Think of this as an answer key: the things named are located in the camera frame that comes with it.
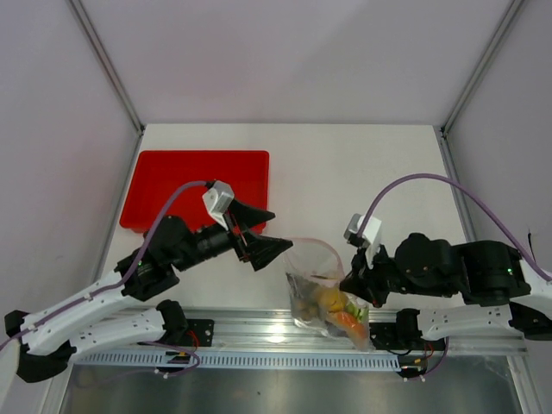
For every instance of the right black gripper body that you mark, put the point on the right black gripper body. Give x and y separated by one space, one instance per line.
382 277

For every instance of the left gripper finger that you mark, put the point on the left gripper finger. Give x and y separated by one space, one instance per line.
260 251
246 217

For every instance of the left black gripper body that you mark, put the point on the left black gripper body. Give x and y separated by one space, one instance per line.
235 238

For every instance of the orange purple sweet potato slice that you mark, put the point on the orange purple sweet potato slice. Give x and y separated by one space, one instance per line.
349 324

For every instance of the clear pink-dotted zip bag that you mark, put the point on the clear pink-dotted zip bag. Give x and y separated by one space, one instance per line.
314 271

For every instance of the bunch of tan longans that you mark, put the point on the bunch of tan longans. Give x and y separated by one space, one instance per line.
304 296

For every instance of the yellow potato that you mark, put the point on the yellow potato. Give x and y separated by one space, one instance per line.
331 300

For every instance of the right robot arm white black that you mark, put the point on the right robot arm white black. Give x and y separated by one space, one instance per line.
498 288

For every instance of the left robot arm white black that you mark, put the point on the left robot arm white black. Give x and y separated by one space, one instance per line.
83 324

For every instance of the red plastic tray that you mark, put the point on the red plastic tray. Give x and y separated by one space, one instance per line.
159 173

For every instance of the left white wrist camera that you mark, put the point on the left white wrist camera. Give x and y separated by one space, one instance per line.
217 200

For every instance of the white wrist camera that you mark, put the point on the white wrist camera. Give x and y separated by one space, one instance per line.
367 238
217 200

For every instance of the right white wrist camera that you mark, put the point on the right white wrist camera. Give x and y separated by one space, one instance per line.
367 238

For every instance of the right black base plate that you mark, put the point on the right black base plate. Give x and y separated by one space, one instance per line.
401 339

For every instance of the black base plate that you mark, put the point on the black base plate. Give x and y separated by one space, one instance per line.
401 339
199 334

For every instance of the aluminium mounting rail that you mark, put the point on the aluminium mounting rail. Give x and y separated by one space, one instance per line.
280 330

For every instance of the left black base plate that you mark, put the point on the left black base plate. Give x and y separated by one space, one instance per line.
199 334

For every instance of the slotted white cable duct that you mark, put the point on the slotted white cable duct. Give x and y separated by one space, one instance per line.
211 358

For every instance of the left aluminium frame post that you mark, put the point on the left aluminium frame post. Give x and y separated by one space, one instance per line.
88 28

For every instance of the aluminium frame post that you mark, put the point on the aluminium frame post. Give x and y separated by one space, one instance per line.
484 63
88 28

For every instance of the right aluminium frame post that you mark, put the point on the right aluminium frame post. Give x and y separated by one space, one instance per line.
484 63

